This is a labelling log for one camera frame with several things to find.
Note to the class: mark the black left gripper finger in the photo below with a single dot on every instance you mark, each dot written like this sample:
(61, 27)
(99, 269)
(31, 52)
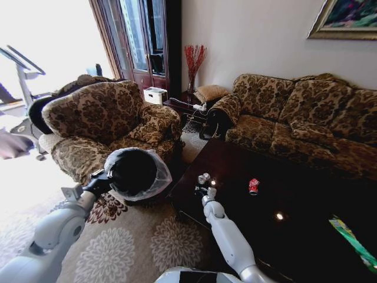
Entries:
(98, 172)
(109, 174)

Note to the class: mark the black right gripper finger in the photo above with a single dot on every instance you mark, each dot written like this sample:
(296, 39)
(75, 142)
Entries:
(204, 187)
(198, 187)

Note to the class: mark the black bin with clear liner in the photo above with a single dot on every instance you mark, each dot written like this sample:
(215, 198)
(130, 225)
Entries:
(135, 174)

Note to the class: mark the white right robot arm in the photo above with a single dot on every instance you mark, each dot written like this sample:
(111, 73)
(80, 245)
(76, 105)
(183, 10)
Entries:
(226, 236)

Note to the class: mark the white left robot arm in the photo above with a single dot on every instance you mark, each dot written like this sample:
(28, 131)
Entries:
(56, 227)

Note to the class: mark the crumpled white paper ball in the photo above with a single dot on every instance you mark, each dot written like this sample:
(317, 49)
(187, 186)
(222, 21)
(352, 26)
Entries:
(204, 177)

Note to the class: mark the crushed red soda can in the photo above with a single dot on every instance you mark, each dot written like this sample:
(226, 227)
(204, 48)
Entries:
(253, 186)

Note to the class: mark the brown floral armchair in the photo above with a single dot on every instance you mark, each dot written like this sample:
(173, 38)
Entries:
(109, 123)

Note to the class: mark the brown floral armchair cushion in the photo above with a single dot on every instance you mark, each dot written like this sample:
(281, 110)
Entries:
(147, 132)

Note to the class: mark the beige floral rug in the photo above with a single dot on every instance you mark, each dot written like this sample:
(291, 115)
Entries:
(123, 241)

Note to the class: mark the dark wooden side table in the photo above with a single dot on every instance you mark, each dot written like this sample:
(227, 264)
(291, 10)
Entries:
(188, 110)

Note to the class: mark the white power strip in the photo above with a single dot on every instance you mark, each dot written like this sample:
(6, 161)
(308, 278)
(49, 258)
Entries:
(199, 106)

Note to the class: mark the white robot front shell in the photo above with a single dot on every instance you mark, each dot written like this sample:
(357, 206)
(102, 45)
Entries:
(194, 275)

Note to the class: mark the black chair behind armchair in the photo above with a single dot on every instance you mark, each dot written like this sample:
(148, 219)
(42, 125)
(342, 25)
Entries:
(39, 115)

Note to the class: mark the purple cloth item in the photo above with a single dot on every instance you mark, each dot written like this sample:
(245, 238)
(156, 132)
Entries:
(13, 144)

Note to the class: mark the white storage box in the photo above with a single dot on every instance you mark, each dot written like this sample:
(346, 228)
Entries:
(155, 95)

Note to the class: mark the gold quilted cushion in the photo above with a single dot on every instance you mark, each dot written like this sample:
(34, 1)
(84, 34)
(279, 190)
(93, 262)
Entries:
(211, 92)

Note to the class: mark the grey exercise machine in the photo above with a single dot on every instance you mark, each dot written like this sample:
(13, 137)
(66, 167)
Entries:
(22, 85)

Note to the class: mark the brown floral sofa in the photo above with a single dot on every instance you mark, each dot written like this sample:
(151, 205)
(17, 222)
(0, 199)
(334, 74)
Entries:
(300, 118)

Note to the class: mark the brown floral sofa cushion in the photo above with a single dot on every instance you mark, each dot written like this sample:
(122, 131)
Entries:
(310, 132)

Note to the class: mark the vase with red branches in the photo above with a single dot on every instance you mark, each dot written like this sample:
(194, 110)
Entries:
(194, 65)

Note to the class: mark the dark wooden glass door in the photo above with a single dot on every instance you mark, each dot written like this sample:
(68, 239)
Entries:
(135, 41)

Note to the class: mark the green plastic wrapper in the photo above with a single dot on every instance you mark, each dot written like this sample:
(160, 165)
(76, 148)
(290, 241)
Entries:
(350, 244)

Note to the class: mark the gold framed painting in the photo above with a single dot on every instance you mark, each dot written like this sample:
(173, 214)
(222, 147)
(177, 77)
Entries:
(344, 17)

